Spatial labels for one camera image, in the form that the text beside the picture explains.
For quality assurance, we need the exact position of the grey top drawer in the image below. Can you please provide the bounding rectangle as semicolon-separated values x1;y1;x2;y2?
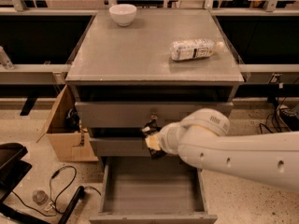
75;102;234;128

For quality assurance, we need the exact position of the black floor cable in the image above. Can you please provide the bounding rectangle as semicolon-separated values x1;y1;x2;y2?
10;165;102;217

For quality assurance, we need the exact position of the white ceramic bowl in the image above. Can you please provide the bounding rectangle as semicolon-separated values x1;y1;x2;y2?
109;4;137;26

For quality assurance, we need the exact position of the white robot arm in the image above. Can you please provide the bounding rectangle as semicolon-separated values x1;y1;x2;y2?
145;108;299;192

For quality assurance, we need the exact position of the grey open bottom drawer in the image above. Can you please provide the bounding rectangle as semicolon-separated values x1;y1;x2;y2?
90;156;217;224

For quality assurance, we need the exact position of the grey metal railing frame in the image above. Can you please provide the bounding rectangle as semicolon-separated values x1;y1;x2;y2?
1;0;298;84

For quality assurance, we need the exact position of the black chair base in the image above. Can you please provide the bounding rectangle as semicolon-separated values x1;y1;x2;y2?
3;143;79;224

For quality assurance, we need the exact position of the black power adapter cable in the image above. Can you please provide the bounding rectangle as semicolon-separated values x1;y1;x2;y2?
258;96;299;135

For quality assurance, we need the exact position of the grey middle drawer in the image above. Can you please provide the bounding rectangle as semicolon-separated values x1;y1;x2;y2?
90;137;150;157

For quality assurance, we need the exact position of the small clear plastic cup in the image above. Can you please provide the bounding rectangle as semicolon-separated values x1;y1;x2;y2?
32;190;49;205

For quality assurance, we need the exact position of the clear plastic water bottle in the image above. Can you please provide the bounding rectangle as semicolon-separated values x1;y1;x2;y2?
170;38;224;62

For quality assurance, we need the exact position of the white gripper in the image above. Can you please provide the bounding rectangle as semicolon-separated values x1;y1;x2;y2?
145;122;182;155

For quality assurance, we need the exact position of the brown cardboard box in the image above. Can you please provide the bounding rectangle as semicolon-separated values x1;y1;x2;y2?
36;85;98;162

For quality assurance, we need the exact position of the grey drawer cabinet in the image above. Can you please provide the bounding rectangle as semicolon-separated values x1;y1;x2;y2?
66;8;243;224

